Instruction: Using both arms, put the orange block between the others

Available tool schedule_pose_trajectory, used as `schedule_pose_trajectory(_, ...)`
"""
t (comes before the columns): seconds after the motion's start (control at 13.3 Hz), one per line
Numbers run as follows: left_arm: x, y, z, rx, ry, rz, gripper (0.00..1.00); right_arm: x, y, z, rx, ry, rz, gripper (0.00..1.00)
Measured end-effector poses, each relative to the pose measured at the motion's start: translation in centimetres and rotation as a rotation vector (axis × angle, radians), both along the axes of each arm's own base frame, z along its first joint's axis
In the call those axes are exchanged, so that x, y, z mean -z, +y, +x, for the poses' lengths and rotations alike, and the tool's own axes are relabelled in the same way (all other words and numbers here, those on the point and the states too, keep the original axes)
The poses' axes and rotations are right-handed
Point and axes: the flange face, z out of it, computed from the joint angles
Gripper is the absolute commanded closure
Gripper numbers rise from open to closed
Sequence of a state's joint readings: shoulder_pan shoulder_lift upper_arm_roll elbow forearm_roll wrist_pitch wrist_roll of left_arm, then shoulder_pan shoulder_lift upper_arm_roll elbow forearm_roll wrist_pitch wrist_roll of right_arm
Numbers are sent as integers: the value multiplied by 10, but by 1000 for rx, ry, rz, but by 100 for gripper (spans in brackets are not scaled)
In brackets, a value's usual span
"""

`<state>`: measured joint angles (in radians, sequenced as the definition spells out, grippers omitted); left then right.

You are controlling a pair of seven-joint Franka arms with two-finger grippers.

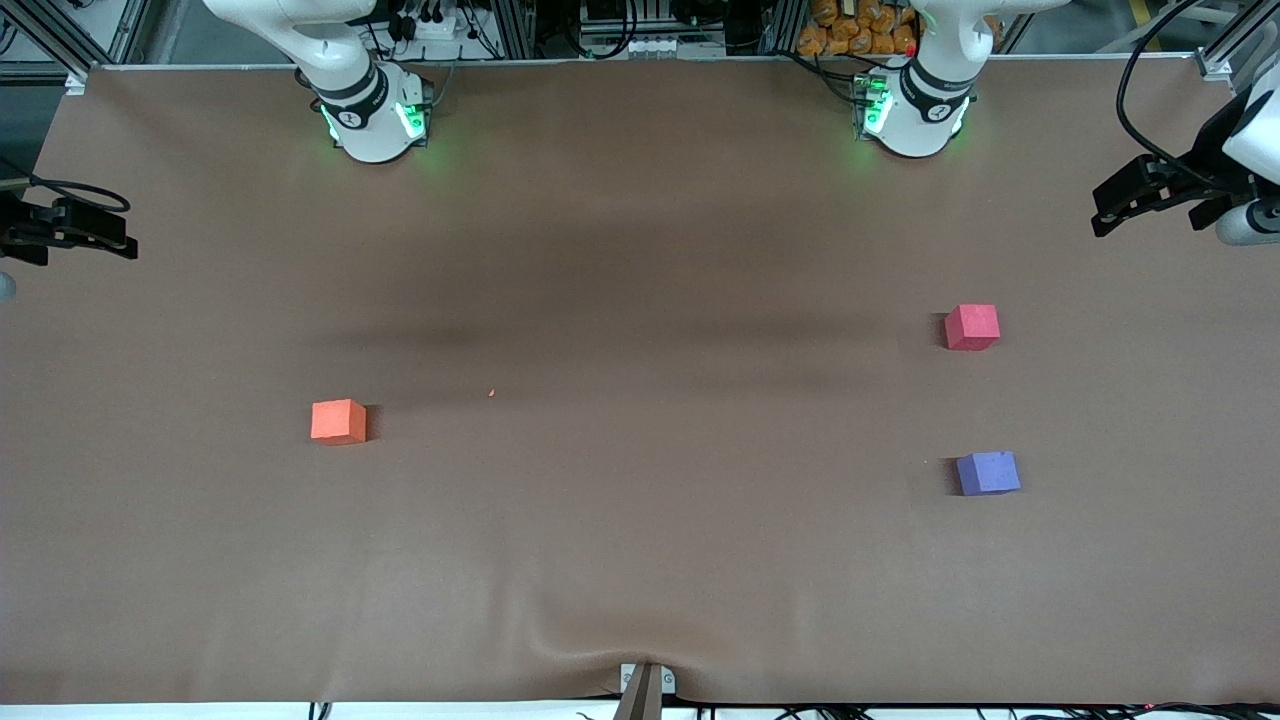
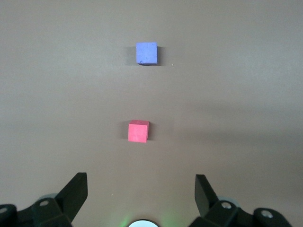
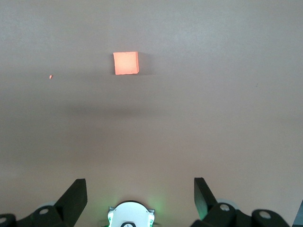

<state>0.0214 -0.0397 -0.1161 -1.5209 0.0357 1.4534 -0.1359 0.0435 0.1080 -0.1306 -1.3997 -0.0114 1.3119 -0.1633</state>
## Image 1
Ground orange foam cube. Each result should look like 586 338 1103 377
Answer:
310 398 368 446

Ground pink foam cube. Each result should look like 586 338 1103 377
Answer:
944 304 1001 352

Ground purple foam cube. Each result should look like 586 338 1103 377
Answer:
956 451 1022 497

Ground bag of orange items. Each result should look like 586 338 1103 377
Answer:
797 0 919 57

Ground aluminium upright profile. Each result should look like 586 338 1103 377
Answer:
497 0 536 59
765 0 806 56

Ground white power strip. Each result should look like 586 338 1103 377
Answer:
388 8 483 43

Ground large table cover mat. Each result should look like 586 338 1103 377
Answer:
0 58 1280 706

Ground white terminal strip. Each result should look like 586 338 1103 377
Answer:
580 36 728 58

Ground brown mounting bar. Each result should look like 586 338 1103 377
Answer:
612 666 665 720

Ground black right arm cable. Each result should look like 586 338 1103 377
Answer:
0 155 132 214

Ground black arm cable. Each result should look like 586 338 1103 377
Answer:
0 155 132 214
1116 0 1217 191

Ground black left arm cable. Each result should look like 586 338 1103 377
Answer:
1116 0 1217 191

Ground aluminium frame profile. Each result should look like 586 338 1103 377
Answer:
1195 0 1280 83
0 0 96 96

